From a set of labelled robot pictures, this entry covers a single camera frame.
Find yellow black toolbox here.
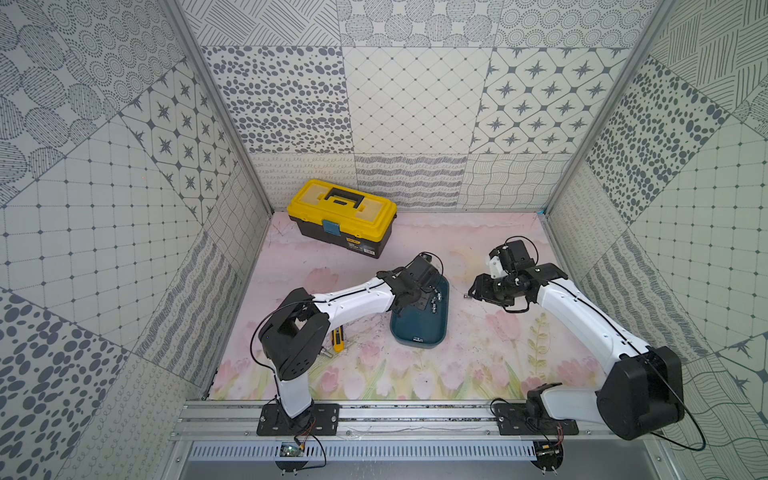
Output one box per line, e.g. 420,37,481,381
286,179,397,258

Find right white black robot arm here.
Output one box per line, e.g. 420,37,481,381
468,239,686,440

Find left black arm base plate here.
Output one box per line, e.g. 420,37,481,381
257,403,341,437

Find right black circuit board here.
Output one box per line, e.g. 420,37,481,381
531,442,564,473

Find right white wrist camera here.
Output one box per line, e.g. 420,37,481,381
486,256,507,279

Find left green circuit board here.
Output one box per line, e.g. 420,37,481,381
275,443,307,472

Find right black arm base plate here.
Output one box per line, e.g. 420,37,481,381
490,399,579,437

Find white slotted cable duct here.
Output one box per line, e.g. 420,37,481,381
188,440,535,461

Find aluminium mounting rail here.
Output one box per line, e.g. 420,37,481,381
171,401,617,441

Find teal plastic storage tray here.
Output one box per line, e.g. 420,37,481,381
390,276,450,349

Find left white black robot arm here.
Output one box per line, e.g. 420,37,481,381
251,252,444,420

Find yellow utility knife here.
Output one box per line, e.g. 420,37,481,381
332,327,345,353

